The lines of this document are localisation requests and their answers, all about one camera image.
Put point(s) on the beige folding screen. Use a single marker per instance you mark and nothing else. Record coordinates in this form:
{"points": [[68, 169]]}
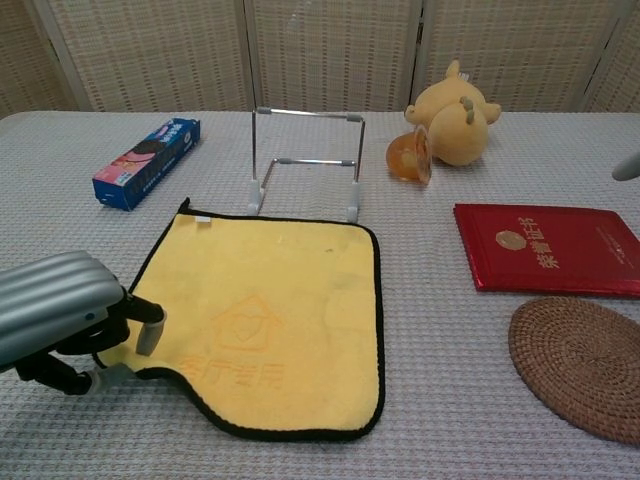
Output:
{"points": [[150, 55]]}

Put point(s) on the orange jelly cup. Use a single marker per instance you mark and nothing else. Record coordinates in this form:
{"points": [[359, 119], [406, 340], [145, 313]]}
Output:
{"points": [[407, 160]]}

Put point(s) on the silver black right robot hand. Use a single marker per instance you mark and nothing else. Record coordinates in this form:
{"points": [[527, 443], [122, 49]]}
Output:
{"points": [[629, 169]]}

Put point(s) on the white woven tablecloth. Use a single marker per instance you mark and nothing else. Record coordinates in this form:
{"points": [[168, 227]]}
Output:
{"points": [[450, 375]]}

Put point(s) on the yellow plush toy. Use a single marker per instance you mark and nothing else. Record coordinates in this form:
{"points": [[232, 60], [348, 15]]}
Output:
{"points": [[457, 130]]}

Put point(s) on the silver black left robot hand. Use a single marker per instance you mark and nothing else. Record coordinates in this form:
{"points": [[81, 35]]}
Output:
{"points": [[45, 295]]}

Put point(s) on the blue cookie box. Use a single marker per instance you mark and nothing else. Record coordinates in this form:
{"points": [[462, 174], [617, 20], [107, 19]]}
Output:
{"points": [[145, 165]]}

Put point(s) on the round woven rattan coaster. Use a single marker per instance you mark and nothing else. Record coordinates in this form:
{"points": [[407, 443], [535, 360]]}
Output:
{"points": [[585, 370]]}

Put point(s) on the red certificate book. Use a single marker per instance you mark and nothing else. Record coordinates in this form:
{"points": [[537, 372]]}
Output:
{"points": [[550, 250]]}

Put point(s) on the yellow towel with black trim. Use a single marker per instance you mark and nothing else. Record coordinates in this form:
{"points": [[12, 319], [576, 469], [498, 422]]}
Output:
{"points": [[280, 320]]}

